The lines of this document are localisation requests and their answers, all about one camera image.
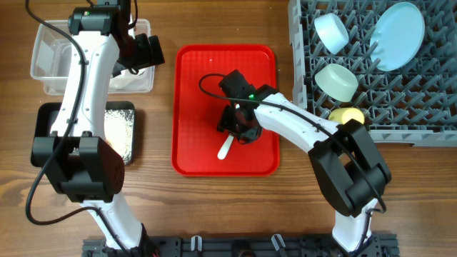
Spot red serving tray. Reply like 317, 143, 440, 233
171, 44, 280, 177

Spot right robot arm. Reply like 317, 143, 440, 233
218, 70, 391, 253

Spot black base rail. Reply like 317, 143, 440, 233
81, 232, 400, 257

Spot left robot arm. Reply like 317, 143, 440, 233
31, 1, 164, 256

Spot black tray bin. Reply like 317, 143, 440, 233
34, 101, 136, 166

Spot yellow plastic cup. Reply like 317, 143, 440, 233
328, 108, 365, 124

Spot light blue plate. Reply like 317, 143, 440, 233
370, 2, 425, 71

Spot grey dishwasher rack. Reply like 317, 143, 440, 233
288, 0, 456, 147

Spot clear plastic bin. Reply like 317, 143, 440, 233
30, 24, 155, 96

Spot left black cable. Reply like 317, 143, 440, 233
24, 0, 140, 254

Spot green bowl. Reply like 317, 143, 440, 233
314, 64, 358, 102

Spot light blue bowl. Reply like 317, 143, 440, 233
314, 13, 349, 54

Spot white plastic spoon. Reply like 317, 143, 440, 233
217, 135, 233, 160

